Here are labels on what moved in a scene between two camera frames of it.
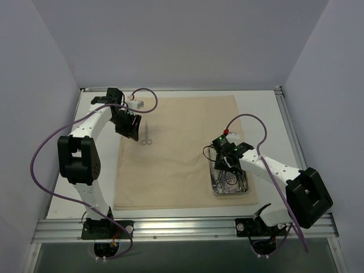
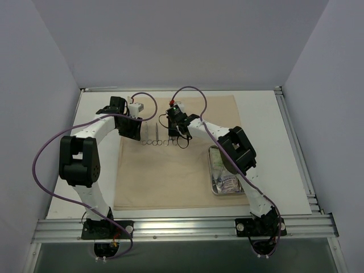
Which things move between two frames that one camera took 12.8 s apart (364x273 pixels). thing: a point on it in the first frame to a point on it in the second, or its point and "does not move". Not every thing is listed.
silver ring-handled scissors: [220, 185] to [158, 142]
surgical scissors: [144, 142] does not move
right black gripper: [223, 160] to [173, 129]
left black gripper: [127, 125] does not move
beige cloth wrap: [169, 165] does not move
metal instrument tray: [226, 181] does not move
